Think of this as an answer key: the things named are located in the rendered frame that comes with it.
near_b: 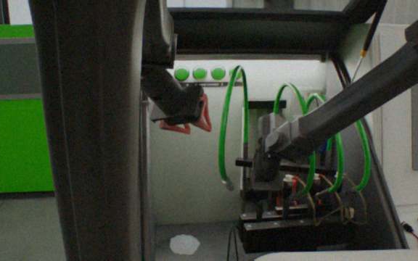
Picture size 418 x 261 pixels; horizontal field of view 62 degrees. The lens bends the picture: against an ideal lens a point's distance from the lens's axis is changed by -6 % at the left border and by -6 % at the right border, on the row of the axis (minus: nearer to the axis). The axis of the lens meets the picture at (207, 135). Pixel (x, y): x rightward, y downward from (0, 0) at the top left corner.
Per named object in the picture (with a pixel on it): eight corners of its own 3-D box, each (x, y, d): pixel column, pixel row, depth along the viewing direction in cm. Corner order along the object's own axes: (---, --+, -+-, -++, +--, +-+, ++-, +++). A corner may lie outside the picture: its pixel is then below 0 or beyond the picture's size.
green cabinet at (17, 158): (-31, 202, 329) (-65, 25, 285) (2, 171, 406) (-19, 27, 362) (78, 198, 343) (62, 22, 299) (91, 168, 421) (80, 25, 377)
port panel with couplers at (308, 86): (289, 165, 131) (294, 79, 122) (286, 162, 134) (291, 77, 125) (323, 164, 132) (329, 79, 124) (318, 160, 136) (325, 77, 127)
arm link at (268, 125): (279, 141, 75) (310, 153, 78) (278, 96, 81) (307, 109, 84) (245, 162, 84) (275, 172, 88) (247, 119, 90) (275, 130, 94)
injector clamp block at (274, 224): (244, 274, 105) (246, 229, 101) (237, 254, 115) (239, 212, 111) (350, 262, 110) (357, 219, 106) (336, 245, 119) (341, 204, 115)
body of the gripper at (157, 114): (162, 98, 74) (141, 75, 69) (206, 90, 69) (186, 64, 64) (154, 125, 71) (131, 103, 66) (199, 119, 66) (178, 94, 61)
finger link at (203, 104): (193, 118, 79) (170, 92, 72) (223, 114, 76) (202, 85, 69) (186, 146, 76) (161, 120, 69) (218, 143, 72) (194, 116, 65)
